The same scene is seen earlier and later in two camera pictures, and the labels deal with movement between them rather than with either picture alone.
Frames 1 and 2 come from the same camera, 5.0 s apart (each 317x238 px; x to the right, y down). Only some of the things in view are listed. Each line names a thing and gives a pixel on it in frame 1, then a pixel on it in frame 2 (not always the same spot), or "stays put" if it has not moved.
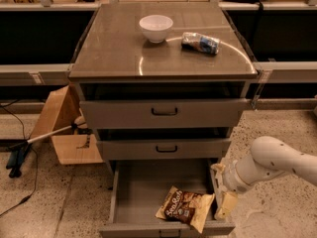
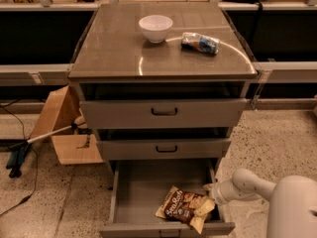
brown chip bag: x=186 y=207 stays put
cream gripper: x=230 y=178 -> x=216 y=192
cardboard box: x=60 y=110 stays put
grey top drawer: x=220 y=113 stays put
